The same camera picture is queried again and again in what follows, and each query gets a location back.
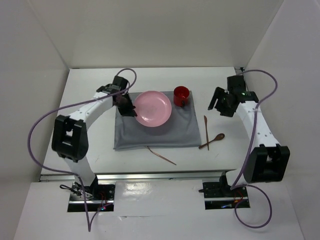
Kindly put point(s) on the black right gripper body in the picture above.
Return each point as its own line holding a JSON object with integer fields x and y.
{"x": 223, "y": 100}

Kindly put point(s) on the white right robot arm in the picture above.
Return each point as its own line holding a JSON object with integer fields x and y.
{"x": 266, "y": 159}

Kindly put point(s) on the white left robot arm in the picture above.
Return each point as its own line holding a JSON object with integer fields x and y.
{"x": 70, "y": 137}

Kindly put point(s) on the pink plate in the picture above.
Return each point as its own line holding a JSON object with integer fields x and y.
{"x": 153, "y": 108}

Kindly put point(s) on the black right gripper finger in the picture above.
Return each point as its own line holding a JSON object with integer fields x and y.
{"x": 227, "y": 113}
{"x": 217, "y": 98}

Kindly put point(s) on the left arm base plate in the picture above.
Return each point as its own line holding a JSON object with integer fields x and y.
{"x": 103, "y": 198}

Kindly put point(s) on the grey cloth placemat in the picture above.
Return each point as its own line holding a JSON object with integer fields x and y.
{"x": 180, "y": 131}

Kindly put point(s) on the copper spoon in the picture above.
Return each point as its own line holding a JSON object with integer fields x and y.
{"x": 219, "y": 137}

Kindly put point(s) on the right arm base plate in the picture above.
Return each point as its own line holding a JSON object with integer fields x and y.
{"x": 218, "y": 197}

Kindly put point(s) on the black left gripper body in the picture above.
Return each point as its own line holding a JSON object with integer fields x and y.
{"x": 125, "y": 102}

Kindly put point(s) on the aluminium front table rail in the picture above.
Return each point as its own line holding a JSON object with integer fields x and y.
{"x": 167, "y": 175}

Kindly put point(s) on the aluminium right side rail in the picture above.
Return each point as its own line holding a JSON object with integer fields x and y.
{"x": 247, "y": 82}

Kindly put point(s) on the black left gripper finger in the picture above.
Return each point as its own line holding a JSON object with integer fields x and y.
{"x": 128, "y": 114}
{"x": 132, "y": 108}

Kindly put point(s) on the red enamel mug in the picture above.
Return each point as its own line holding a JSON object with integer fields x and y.
{"x": 181, "y": 96}

